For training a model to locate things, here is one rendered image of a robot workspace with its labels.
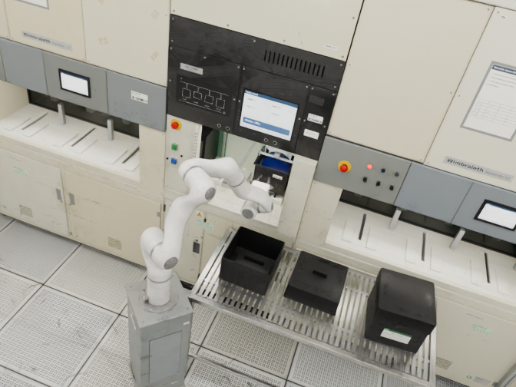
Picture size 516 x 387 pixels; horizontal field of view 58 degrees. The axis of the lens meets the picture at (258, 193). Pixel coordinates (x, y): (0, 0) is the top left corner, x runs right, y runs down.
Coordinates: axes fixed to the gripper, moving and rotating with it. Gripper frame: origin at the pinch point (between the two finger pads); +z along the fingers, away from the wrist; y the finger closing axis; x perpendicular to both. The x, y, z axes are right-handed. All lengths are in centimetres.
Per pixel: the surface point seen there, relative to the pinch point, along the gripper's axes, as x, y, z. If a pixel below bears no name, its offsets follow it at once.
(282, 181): -13.9, 8.1, 22.3
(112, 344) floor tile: -119, -67, -57
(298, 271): -33, 33, -28
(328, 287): -33, 51, -32
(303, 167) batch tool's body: 18.4, 19.7, -3.9
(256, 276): -30, 13, -43
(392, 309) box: -18, 81, -47
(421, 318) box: -18, 95, -47
